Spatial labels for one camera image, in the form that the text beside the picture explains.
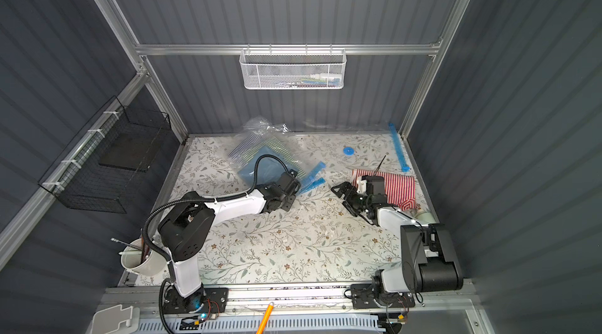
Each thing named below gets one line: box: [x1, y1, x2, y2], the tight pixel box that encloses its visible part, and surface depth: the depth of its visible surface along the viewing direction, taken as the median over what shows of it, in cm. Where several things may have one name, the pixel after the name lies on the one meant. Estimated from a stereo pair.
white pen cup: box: [120, 238, 168, 276], surface depth 75 cm
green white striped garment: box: [256, 136, 307, 166], surface depth 114 cm
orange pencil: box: [256, 303, 275, 334], surface depth 72 cm
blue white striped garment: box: [227, 132, 265, 167], surface depth 114 cm
